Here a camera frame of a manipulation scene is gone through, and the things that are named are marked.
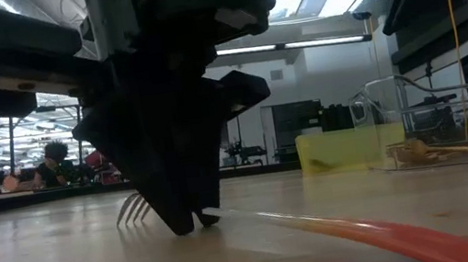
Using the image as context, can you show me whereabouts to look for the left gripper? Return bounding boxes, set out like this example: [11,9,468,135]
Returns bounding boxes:
[0,0,307,259]

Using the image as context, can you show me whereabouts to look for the silver fork orange handle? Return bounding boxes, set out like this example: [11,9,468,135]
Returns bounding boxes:
[111,142,468,262]

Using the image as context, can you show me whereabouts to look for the red storage rack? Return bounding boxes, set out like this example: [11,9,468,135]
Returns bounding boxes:
[83,146,124,187]

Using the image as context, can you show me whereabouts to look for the dark cabinet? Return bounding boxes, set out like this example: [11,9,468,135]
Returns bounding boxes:
[270,97,330,164]

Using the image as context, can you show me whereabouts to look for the person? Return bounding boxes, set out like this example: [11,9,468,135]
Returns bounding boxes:
[26,137,76,191]

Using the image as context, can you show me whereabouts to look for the black equipment boxes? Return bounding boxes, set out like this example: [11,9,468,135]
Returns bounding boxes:
[317,100,356,134]

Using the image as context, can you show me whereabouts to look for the yellow plastic bin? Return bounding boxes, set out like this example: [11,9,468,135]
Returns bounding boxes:
[293,119,411,182]

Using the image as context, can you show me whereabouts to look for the LED light bar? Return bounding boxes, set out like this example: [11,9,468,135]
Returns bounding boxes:
[212,25,374,66]

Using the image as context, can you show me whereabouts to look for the wall vent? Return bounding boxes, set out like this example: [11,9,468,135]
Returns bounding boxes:
[268,67,285,83]

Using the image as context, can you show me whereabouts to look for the black aluminium table frame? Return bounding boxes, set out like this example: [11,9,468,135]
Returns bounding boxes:
[0,153,301,215]

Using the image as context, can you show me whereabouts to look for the black gantry frame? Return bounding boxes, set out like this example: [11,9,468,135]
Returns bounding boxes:
[2,99,90,177]

